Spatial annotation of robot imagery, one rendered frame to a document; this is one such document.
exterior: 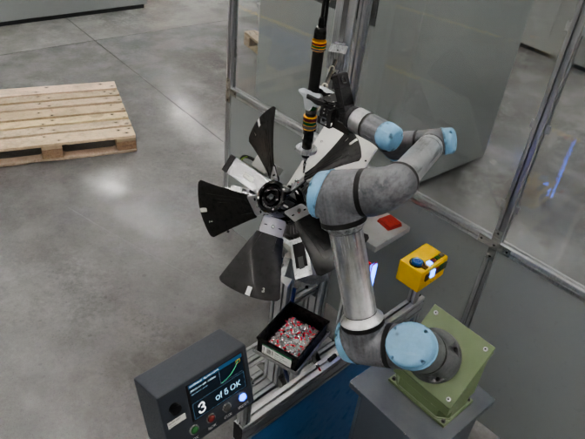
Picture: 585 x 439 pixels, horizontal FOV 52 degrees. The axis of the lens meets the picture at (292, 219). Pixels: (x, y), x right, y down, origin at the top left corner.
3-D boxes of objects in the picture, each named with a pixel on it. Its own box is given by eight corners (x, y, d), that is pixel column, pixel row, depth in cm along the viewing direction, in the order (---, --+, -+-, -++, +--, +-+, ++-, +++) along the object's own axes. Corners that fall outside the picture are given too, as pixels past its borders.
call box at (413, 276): (420, 263, 227) (426, 241, 220) (441, 278, 221) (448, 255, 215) (393, 280, 217) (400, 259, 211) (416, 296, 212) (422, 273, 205)
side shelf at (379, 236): (349, 194, 285) (351, 189, 284) (409, 232, 266) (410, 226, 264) (314, 212, 271) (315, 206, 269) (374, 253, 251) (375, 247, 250)
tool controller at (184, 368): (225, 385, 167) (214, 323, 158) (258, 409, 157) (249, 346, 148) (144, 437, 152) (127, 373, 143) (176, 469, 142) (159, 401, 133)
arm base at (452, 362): (472, 347, 161) (463, 341, 153) (443, 395, 161) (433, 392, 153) (426, 318, 170) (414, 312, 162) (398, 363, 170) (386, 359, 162)
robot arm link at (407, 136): (421, 162, 176) (409, 149, 167) (386, 165, 182) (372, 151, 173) (423, 138, 178) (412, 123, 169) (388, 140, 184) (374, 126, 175)
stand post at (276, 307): (269, 380, 296) (284, 235, 242) (281, 391, 291) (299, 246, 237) (262, 384, 293) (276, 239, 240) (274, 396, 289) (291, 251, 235)
